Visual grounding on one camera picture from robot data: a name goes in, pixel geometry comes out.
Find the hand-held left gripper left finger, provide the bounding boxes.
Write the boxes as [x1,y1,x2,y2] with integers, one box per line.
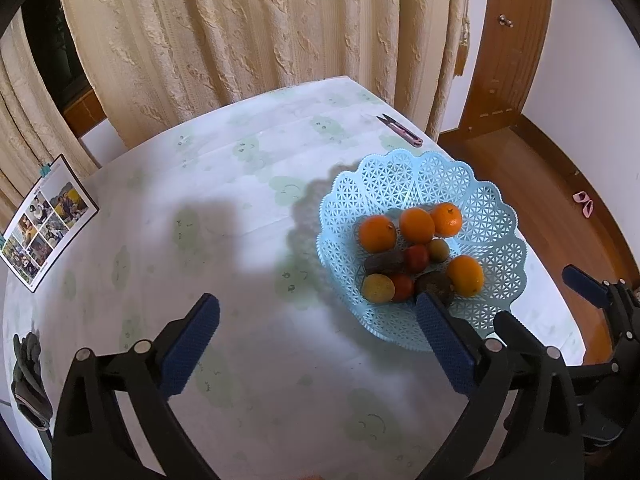
[52,293,221,480]

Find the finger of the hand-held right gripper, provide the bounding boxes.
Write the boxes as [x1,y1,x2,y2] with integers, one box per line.
[561,265,612,307]

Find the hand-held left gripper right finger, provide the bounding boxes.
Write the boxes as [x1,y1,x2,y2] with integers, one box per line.
[416,292,587,480]

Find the dark brown round fruit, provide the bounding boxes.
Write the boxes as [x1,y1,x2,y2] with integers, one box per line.
[415,272,456,308]

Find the red tomato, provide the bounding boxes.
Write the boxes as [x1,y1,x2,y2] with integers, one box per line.
[390,273,416,302]
[404,245,431,273]

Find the orange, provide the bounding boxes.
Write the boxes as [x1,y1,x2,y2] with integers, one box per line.
[399,207,436,243]
[358,215,398,254]
[445,255,485,296]
[430,202,463,238]

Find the olive yellow round fruit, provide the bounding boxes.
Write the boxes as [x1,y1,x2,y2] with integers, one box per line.
[426,238,451,263]

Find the brown kiwi fruit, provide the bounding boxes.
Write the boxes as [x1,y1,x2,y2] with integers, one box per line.
[363,250,405,276]

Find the light blue lattice basket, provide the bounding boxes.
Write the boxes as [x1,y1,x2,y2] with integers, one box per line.
[317,148,529,352]

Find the small pink object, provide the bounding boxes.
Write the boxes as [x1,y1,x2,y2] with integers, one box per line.
[572,190,596,219]

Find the dark grey glove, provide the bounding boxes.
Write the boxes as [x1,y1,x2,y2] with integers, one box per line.
[12,331,54,431]

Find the photo collage calendar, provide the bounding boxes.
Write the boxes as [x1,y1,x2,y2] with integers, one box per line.
[0,154,100,293]

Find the pink thread snips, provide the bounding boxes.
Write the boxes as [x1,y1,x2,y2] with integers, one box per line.
[376,113,424,147]

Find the wooden door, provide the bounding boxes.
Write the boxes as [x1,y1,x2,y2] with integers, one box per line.
[439,0,556,147]

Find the cream textured curtain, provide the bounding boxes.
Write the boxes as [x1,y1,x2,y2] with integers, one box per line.
[0,10,103,217]
[57,0,482,148]

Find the wooden window frame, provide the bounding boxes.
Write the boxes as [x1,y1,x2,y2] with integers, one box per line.
[20,0,108,138]

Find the curtain tassel cord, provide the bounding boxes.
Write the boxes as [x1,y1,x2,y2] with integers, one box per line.
[452,0,474,79]

